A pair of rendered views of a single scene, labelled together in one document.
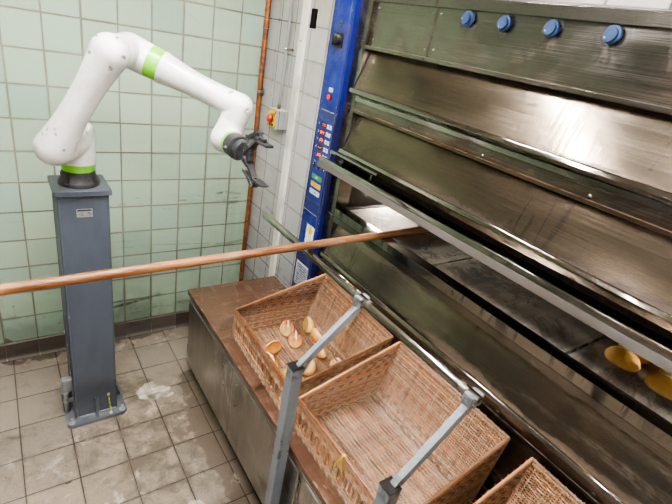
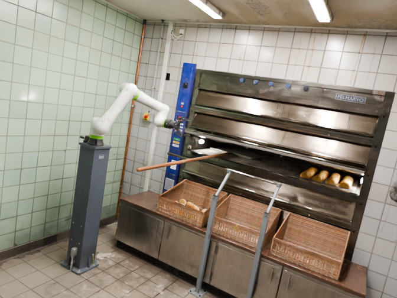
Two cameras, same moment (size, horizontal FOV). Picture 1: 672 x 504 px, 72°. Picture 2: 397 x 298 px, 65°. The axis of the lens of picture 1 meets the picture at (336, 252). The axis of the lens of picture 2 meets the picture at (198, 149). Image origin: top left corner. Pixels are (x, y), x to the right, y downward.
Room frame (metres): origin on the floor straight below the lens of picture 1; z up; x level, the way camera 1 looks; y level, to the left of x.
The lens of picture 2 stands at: (-1.23, 1.34, 1.74)
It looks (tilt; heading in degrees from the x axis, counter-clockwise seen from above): 8 degrees down; 337
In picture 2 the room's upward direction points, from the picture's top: 10 degrees clockwise
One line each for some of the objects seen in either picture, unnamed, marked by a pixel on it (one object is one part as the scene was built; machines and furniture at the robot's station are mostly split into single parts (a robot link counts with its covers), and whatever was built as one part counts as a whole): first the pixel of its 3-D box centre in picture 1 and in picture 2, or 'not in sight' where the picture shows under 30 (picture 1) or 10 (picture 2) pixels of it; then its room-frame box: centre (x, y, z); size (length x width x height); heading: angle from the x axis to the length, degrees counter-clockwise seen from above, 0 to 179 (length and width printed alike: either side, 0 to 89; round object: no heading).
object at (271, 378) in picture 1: (308, 335); (192, 201); (1.67, 0.05, 0.72); 0.56 x 0.49 x 0.28; 37
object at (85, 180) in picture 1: (76, 171); (91, 139); (1.78, 1.12, 1.23); 0.26 x 0.15 x 0.06; 39
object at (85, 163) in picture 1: (75, 146); (97, 128); (1.72, 1.08, 1.36); 0.16 x 0.13 x 0.19; 6
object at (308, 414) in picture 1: (394, 432); (244, 219); (1.21, -0.32, 0.72); 0.56 x 0.49 x 0.28; 39
